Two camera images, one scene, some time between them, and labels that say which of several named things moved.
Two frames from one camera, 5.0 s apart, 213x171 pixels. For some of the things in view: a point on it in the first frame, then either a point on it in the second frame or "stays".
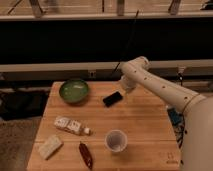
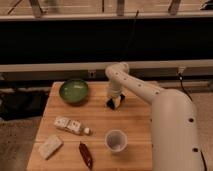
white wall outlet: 91,74 stays
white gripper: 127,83 → 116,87
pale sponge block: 49,147 stays
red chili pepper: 85,152 stays
